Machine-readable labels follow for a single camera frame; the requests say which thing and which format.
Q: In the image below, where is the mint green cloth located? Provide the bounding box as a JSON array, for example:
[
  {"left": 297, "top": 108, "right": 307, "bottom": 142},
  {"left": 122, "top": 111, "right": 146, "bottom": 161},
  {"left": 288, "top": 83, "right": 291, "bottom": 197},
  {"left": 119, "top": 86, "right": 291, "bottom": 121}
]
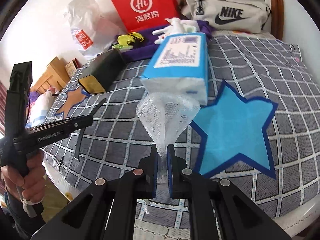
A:
[{"left": 184, "top": 25, "right": 197, "bottom": 33}]

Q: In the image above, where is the red paper shopping bag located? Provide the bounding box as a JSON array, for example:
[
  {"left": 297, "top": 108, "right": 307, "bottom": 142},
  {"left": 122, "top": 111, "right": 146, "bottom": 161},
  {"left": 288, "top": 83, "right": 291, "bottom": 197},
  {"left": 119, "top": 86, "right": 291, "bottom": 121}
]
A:
[{"left": 111, "top": 0, "right": 180, "bottom": 32}]

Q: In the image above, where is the blue tissue pack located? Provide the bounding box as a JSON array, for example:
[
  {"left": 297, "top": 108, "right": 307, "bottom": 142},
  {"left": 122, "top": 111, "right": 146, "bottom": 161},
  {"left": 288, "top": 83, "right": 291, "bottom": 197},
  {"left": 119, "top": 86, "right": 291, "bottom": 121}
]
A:
[{"left": 140, "top": 33, "right": 209, "bottom": 106}]

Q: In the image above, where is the green pocket tissue pack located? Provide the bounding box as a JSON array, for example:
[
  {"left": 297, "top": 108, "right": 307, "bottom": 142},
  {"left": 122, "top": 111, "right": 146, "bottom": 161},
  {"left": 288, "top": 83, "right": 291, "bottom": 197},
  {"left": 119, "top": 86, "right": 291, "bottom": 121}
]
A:
[{"left": 111, "top": 44, "right": 133, "bottom": 52}]

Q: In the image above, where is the purple towel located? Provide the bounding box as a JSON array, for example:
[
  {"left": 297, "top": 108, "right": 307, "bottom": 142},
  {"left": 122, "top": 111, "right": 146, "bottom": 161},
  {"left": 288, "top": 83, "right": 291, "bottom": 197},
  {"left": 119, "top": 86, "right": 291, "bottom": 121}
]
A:
[{"left": 111, "top": 18, "right": 214, "bottom": 63}]

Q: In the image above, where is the white glove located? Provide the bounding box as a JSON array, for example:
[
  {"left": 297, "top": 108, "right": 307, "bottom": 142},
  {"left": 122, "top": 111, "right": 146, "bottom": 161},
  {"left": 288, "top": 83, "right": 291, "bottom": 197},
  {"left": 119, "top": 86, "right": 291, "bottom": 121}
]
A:
[{"left": 152, "top": 17, "right": 199, "bottom": 44}]

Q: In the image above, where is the brown book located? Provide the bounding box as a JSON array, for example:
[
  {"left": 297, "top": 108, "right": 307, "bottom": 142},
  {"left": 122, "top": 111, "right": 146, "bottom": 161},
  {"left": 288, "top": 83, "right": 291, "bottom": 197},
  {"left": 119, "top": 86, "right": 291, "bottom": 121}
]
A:
[{"left": 65, "top": 58, "right": 82, "bottom": 79}]

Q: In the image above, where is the brown wooden door frame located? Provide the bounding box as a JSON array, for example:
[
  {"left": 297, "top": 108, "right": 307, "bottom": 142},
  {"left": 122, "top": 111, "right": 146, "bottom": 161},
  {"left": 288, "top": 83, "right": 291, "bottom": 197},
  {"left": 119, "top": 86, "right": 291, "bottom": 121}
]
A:
[{"left": 270, "top": 0, "right": 284, "bottom": 40}]

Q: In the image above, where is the white Miniso plastic bag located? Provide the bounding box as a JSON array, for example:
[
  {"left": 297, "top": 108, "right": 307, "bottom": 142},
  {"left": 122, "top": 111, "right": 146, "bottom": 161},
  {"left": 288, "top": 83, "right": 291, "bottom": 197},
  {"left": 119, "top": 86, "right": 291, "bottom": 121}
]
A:
[{"left": 64, "top": 0, "right": 124, "bottom": 60}]

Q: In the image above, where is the blue star patch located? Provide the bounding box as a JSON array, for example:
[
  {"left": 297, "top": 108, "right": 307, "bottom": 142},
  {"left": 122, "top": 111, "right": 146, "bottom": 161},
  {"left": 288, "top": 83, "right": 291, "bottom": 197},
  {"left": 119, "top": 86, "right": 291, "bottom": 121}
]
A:
[{"left": 190, "top": 81, "right": 278, "bottom": 178}]

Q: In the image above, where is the brown star patch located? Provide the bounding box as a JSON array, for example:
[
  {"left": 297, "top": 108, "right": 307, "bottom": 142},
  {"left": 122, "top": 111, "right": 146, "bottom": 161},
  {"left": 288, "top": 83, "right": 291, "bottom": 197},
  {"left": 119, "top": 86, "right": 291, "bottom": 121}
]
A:
[{"left": 53, "top": 86, "right": 91, "bottom": 120}]

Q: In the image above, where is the person's left hand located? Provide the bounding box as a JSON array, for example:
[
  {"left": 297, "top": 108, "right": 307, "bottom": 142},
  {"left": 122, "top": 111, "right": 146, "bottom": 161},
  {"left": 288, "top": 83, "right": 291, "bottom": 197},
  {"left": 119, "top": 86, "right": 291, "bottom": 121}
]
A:
[{"left": 1, "top": 150, "right": 46, "bottom": 203}]

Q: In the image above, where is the dark green tea tin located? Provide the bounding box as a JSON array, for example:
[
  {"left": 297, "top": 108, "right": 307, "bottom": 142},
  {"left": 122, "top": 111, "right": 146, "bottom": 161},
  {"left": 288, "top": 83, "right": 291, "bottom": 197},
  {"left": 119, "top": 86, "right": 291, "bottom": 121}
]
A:
[{"left": 78, "top": 49, "right": 126, "bottom": 94}]

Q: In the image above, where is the grey checkered blanket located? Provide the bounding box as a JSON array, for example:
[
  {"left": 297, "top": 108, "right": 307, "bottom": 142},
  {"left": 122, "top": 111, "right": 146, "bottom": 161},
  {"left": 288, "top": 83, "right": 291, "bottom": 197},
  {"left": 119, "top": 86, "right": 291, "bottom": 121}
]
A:
[{"left": 44, "top": 35, "right": 319, "bottom": 228}]

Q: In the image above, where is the yellow black pouch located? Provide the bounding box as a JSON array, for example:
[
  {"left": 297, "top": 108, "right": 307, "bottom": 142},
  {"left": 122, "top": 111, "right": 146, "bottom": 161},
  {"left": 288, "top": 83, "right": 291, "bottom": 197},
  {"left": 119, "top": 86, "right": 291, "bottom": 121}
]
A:
[{"left": 117, "top": 32, "right": 144, "bottom": 46}]

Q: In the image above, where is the wooden headboard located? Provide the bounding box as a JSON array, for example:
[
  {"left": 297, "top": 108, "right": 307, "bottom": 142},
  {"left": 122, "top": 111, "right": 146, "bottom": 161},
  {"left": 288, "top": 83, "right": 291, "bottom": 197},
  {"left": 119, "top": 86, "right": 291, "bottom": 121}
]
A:
[{"left": 30, "top": 57, "right": 71, "bottom": 94}]

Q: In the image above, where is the grey Nike waist bag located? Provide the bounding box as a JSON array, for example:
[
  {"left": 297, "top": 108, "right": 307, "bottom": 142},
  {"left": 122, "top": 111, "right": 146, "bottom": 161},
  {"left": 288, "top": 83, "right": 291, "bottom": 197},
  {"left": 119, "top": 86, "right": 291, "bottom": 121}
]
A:
[{"left": 181, "top": 0, "right": 271, "bottom": 34}]

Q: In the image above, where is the white mesh net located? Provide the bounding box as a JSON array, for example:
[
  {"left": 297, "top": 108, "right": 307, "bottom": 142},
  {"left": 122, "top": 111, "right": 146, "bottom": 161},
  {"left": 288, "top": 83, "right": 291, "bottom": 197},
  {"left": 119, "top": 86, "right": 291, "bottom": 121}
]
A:
[{"left": 135, "top": 90, "right": 201, "bottom": 160}]

